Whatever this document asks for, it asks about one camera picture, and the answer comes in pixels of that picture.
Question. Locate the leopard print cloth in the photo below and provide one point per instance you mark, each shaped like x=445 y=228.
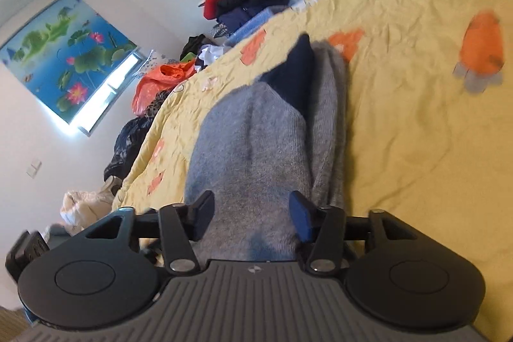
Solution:
x=157 y=103

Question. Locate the white wall switch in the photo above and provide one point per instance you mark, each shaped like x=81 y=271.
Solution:
x=34 y=168

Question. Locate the navy and grey sweater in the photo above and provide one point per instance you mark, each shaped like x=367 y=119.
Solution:
x=248 y=133

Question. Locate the blue knitted cloth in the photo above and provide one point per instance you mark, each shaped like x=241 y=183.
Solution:
x=252 y=25

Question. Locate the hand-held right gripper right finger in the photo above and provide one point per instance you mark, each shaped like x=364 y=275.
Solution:
x=300 y=217

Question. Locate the cream white bag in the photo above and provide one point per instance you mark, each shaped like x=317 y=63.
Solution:
x=86 y=205

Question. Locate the black plastic bag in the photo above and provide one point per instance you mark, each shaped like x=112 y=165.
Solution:
x=126 y=149

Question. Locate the window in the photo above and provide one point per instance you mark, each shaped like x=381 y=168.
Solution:
x=108 y=93

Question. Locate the yellow printed blanket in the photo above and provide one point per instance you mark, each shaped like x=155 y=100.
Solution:
x=421 y=125

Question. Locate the orange plastic bag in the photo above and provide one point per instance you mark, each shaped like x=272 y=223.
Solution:
x=154 y=85

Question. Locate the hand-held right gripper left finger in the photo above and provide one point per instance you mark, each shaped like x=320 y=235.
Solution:
x=202 y=216

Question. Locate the white floral pillow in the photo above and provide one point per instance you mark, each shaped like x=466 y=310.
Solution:
x=149 y=63

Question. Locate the dark bag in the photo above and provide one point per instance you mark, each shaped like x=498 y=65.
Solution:
x=193 y=45

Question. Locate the white crumpled plastic bag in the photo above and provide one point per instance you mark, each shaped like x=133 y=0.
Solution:
x=209 y=55

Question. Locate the lotus print window blind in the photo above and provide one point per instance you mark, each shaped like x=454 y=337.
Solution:
x=68 y=57

